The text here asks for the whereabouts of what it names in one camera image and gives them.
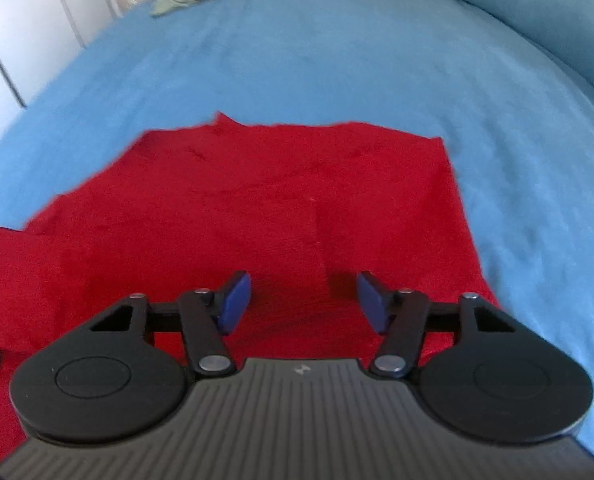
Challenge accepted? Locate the blue pillow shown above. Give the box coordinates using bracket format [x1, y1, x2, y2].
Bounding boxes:
[399, 0, 594, 111]

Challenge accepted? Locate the white wardrobe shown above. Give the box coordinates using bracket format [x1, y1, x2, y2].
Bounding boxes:
[0, 0, 123, 136]

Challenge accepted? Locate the red shirt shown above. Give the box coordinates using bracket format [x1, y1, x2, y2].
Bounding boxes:
[0, 111, 502, 465]

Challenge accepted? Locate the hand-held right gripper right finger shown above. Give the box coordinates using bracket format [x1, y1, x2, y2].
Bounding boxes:
[355, 271, 516, 380]

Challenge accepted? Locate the blue bed sheet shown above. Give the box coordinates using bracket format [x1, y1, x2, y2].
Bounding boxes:
[0, 0, 594, 466]

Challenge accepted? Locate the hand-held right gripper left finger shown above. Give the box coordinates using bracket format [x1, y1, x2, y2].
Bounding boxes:
[88, 271, 252, 375]

